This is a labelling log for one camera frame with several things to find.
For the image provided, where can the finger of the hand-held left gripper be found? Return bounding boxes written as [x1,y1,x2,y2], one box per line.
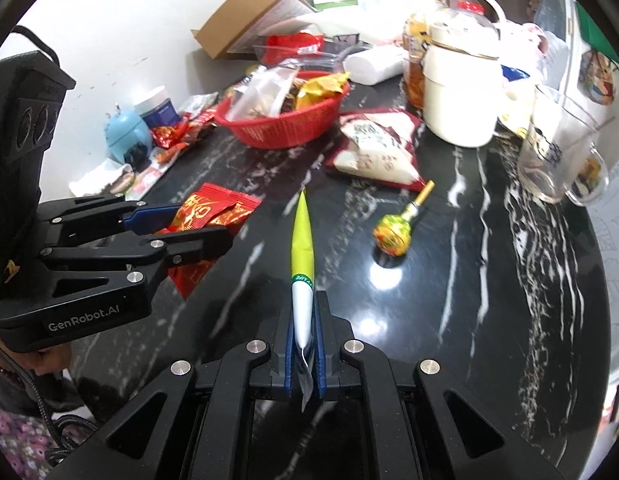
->
[38,224,236,307]
[37,194,184,249]

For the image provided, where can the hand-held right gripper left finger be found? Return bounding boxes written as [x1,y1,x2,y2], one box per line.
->
[47,305,296,480]

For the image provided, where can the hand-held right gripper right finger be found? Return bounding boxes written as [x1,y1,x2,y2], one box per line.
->
[313,291,565,480]

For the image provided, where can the red gold-print snack packet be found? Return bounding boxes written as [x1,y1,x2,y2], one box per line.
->
[161,183,261,299]

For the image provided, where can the green and white packet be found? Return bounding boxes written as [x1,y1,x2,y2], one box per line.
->
[288,186,319,412]

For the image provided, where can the red plastic basket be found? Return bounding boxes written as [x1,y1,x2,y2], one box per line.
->
[214,72,351,150]

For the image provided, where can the clear plastic snack bag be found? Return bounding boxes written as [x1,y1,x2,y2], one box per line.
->
[228,64,301,122]

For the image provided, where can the yellow snack packet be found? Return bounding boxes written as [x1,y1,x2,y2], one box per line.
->
[294,72,351,112]

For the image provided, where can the person's left hand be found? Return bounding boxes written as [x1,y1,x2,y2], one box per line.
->
[32,346,72,376]

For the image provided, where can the flat pictured snack packet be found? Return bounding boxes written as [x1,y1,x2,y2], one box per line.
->
[124,159,181,202]

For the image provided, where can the small black object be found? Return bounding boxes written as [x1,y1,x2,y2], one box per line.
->
[124,142,149,166]

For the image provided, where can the crumpled white paper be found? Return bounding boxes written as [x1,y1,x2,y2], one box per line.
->
[69,157,136,197]

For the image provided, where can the light blue round container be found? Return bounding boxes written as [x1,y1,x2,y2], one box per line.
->
[105,106,153,166]

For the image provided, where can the crumpled red wrappers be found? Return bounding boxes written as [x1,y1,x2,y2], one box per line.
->
[152,94,221,164]

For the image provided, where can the dark jar with white lid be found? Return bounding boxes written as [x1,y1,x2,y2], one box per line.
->
[134,85,183,129]

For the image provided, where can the green wrapped lollipop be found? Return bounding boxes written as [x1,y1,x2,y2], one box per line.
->
[372,180,435,257]

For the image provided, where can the white red-print snack bag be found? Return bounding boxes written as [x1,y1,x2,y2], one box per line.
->
[323,144,428,192]

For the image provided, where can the white black-print snack bag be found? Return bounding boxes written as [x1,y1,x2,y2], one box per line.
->
[338,109,421,153]

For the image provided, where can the clear plastic container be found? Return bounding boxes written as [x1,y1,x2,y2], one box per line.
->
[254,32,361,69]

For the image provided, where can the cardboard box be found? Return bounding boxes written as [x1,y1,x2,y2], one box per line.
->
[190,0,319,60]

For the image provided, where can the white tissue roll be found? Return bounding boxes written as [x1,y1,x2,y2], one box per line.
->
[343,47,408,85]

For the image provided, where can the amber liquid bottle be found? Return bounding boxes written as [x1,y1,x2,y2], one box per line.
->
[403,0,506,109]

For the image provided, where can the white lidded pot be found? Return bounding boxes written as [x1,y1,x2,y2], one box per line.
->
[422,22,503,149]

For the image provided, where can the yellow smiley print bag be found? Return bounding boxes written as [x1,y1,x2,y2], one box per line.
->
[497,77,536,136]

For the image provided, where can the glass mug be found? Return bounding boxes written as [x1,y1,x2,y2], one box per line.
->
[517,84,611,206]

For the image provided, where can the pink plastic bag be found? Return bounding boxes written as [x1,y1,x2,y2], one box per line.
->
[498,19,549,72]

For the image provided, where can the colourful printed picture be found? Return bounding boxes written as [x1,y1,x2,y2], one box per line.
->
[576,49,619,107]

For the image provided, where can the green board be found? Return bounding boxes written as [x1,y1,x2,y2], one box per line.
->
[571,2,619,57]

